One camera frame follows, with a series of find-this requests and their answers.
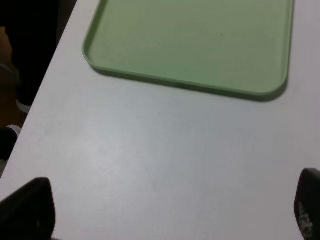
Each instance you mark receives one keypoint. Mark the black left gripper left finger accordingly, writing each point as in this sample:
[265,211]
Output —
[29,213]

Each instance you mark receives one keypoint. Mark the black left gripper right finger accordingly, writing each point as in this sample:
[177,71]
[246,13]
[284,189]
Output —
[307,204]

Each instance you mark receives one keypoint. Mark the green plastic tray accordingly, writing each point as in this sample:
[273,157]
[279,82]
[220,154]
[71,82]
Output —
[235,48]

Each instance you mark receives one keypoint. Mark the person's dark shoe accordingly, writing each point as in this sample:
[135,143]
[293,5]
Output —
[8,138]

